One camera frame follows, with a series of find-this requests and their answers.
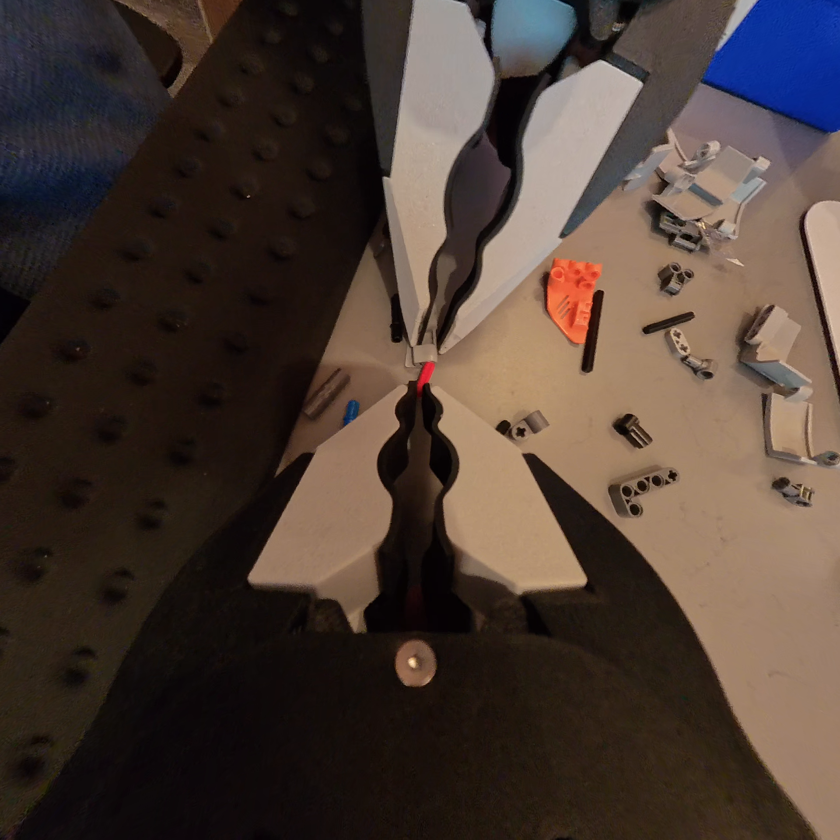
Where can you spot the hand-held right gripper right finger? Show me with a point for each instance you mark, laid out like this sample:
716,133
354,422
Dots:
518,525

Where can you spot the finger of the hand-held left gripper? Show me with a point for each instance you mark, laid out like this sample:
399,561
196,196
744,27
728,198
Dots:
571,144
433,98

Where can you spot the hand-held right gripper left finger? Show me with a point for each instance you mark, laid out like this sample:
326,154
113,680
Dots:
315,525

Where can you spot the dark grey connector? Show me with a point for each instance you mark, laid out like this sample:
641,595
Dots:
703,369
673,281
533,423

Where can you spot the blue storage bin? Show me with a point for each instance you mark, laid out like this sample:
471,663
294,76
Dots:
787,65

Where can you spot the orange wedge plate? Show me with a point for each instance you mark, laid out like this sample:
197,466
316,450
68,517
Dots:
564,295

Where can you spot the small light grey piece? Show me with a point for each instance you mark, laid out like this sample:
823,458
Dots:
420,354

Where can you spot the light grey flat panel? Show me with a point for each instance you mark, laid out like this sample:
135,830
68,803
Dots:
646,170

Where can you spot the grey angled liftarm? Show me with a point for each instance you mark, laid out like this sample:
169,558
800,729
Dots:
620,499

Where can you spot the short blue pin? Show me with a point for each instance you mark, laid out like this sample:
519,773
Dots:
351,412

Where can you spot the grey panel with black curve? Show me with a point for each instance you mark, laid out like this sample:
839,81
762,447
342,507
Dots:
699,157

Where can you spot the grey tube connector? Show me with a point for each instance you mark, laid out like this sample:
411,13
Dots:
326,394

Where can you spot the light grey hinged panel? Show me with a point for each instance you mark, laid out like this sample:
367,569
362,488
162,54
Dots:
728,170
748,190

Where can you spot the clear bag of small parts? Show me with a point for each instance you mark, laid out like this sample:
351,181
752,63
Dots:
712,236

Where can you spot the short black axle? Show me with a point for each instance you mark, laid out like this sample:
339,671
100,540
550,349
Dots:
669,322

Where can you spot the black connector pin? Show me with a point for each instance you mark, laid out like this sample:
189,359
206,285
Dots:
396,318

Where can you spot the light grey two-hole piece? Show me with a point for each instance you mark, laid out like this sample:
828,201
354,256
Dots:
678,341

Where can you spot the black studded mat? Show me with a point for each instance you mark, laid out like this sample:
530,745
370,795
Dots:
131,328

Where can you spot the black connector with grey pin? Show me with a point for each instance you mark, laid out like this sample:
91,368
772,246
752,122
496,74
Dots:
794,492

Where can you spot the grey block panel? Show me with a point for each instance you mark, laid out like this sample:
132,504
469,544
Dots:
774,334

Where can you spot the grey curved panel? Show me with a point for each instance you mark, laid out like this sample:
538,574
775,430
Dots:
787,423

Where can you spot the person's blue clothing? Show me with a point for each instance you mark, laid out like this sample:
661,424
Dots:
65,131

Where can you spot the dark grey frame piece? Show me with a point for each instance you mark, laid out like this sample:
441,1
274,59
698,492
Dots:
669,226

